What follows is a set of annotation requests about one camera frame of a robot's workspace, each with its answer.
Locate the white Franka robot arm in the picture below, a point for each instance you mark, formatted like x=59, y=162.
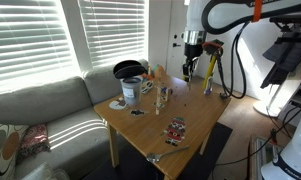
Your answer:
x=223, y=13

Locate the upright wooden stick block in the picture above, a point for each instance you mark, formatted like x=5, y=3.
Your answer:
x=158, y=98

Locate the clear plastic item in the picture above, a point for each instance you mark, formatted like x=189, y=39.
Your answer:
x=46, y=172

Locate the metal floor box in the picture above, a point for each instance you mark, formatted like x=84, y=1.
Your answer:
x=263, y=156

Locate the wide white window blind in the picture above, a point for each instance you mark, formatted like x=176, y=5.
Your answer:
x=26, y=36

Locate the dark fabric softbox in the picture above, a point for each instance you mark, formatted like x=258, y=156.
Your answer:
x=283, y=56

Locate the wooden table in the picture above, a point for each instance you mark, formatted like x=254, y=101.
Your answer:
x=190, y=113

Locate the flat snowman figure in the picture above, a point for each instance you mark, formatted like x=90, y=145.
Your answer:
x=116, y=104

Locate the white lamp stand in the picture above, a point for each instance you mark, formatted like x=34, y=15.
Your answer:
x=266, y=108

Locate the white toy with dark circles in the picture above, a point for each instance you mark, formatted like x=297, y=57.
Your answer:
x=146, y=87

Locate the dark rug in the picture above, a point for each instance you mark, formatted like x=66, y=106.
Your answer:
x=220, y=143

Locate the white shelf unit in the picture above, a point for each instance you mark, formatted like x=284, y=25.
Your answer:
x=295, y=100

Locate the gray sofa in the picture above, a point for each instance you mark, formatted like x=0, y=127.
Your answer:
x=56, y=113

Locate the white door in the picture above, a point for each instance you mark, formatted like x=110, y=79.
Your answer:
x=176, y=20

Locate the small black object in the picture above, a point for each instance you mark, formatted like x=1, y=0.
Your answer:
x=223, y=96

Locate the wrist camera with orange mount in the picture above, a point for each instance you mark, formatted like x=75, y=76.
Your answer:
x=212, y=47

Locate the gray plastic cup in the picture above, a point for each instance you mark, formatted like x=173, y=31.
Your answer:
x=131, y=91

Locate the black deadbolt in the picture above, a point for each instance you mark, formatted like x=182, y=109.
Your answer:
x=175, y=36

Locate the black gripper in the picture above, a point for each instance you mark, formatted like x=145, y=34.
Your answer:
x=193, y=53

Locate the narrow white window blind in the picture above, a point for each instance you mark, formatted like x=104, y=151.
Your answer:
x=113, y=30

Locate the circle patterned pillow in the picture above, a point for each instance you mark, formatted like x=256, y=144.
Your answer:
x=3, y=150

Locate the metal spoon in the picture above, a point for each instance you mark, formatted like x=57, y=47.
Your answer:
x=153, y=157

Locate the small black flat figure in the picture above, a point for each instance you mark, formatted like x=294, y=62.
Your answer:
x=137, y=112

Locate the red floral cushion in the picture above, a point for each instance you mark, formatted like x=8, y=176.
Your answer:
x=33, y=141

